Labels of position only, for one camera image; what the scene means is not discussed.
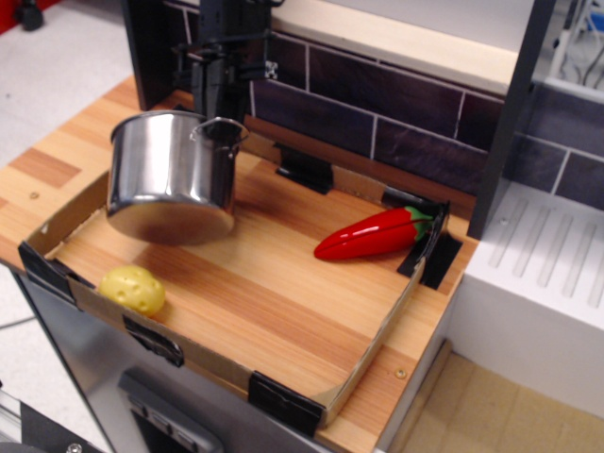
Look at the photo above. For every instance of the yellow toy potato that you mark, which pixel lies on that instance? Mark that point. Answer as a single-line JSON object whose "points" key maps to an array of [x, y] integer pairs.
{"points": [[135, 288]]}

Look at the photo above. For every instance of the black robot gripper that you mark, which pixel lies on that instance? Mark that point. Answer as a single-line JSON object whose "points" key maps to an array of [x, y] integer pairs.
{"points": [[233, 41]]}

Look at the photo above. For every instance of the black caster wheel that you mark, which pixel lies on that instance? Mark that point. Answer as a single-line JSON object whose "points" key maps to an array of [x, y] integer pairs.
{"points": [[28, 15]]}

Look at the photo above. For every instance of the grey oven control panel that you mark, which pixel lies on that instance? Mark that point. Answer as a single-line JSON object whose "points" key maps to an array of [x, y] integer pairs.
{"points": [[163, 427]]}

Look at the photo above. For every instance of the red toy chili pepper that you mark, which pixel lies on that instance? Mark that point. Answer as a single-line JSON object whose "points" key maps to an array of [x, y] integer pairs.
{"points": [[382, 233]]}

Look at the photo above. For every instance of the dark grey vertical post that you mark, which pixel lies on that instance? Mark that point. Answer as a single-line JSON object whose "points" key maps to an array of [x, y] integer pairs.
{"points": [[530, 49]]}

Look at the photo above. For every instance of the shiny metal pot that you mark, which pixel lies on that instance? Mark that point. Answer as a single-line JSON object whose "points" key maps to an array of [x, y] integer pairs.
{"points": [[172, 177]]}

